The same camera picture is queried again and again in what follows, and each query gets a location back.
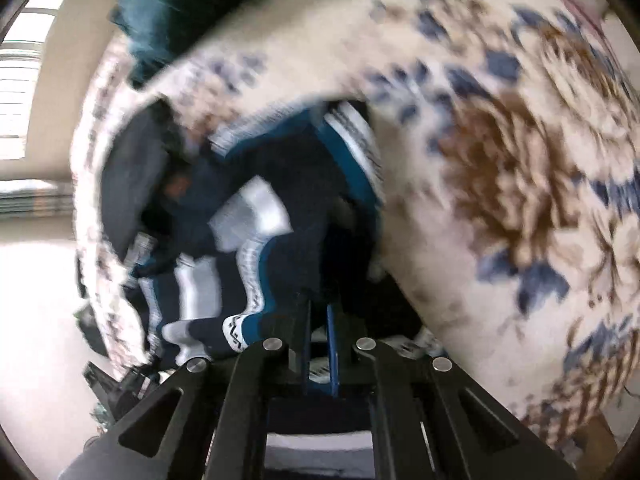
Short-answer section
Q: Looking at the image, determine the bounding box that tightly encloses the cream floral blanket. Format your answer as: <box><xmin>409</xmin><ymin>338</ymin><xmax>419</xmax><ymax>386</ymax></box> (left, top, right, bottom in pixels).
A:
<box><xmin>70</xmin><ymin>0</ymin><xmax>640</xmax><ymax>456</ymax></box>

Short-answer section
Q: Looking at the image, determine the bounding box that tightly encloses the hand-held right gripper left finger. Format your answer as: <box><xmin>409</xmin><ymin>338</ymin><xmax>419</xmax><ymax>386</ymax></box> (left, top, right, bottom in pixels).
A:
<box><xmin>59</xmin><ymin>300</ymin><xmax>314</xmax><ymax>480</ymax></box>

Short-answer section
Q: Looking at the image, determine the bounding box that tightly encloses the dark teal cloth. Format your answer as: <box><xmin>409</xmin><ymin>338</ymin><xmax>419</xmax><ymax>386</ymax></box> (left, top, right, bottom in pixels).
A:
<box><xmin>110</xmin><ymin>0</ymin><xmax>301</xmax><ymax>88</ymax></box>

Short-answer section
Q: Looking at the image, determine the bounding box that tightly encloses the radiator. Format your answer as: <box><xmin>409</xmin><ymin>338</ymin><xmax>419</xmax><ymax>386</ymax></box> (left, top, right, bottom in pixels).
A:
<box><xmin>0</xmin><ymin>180</ymin><xmax>76</xmax><ymax>216</ymax></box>

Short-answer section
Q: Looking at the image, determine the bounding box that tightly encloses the navy striped sweater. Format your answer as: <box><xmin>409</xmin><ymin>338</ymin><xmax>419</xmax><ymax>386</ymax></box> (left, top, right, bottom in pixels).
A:
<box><xmin>127</xmin><ymin>100</ymin><xmax>446</xmax><ymax>368</ymax></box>

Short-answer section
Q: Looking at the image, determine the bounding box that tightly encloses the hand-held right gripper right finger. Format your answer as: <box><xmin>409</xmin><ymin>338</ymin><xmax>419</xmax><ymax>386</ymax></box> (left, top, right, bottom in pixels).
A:
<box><xmin>326</xmin><ymin>303</ymin><xmax>582</xmax><ymax>480</ymax></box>

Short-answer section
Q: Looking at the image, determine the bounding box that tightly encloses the window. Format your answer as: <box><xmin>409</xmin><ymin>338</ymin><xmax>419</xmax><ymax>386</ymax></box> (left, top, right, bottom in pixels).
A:
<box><xmin>0</xmin><ymin>0</ymin><xmax>80</xmax><ymax>161</ymax></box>

